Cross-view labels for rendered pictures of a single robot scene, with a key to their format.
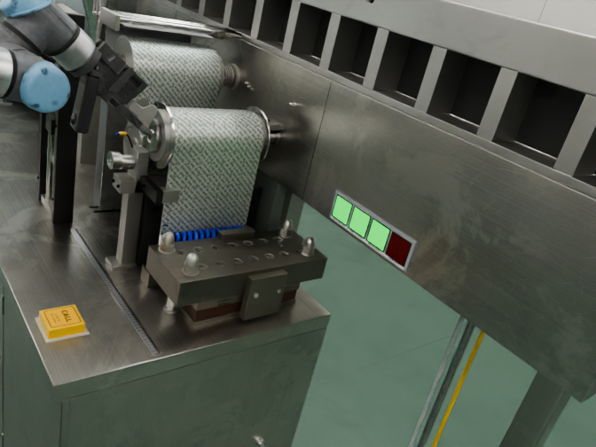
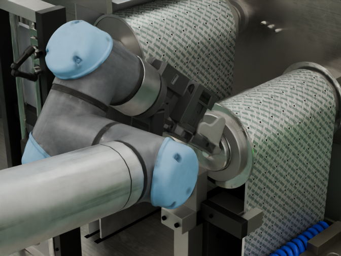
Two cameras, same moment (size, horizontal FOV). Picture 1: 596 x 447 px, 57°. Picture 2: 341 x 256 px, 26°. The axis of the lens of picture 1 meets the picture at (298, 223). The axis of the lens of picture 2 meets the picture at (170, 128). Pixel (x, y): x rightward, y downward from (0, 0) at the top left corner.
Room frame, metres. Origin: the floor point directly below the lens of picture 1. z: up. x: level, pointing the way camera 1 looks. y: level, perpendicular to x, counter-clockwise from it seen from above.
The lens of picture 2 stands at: (0.11, 0.45, 1.81)
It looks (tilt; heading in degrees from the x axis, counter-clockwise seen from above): 27 degrees down; 358
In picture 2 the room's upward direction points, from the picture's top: straight up
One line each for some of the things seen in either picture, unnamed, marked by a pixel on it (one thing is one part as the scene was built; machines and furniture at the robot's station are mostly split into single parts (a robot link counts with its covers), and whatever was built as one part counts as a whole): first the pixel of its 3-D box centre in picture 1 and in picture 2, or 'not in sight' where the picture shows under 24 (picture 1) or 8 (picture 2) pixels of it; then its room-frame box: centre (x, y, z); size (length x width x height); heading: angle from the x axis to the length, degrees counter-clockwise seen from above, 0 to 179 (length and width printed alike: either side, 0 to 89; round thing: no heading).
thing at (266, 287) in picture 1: (264, 294); not in sight; (1.08, 0.04, 0.96); 0.10 x 0.03 x 0.11; 133
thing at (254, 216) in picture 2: (169, 195); (251, 221); (1.12, 0.29, 1.13); 0.04 x 0.02 x 0.03; 133
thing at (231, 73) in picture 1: (222, 75); (224, 20); (1.54, 0.30, 1.33); 0.07 x 0.07 x 0.07; 43
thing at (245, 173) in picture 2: (159, 135); (218, 145); (1.16, 0.35, 1.25); 0.15 x 0.01 x 0.15; 43
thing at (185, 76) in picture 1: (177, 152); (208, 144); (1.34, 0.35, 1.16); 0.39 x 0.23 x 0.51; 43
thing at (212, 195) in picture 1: (209, 199); (287, 203); (1.20, 0.22, 1.11); 0.23 x 0.01 x 0.18; 133
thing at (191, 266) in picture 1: (192, 262); not in sight; (1.00, 0.20, 1.05); 0.04 x 0.04 x 0.04
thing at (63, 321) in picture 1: (62, 321); not in sight; (0.89, 0.41, 0.91); 0.07 x 0.07 x 0.02; 43
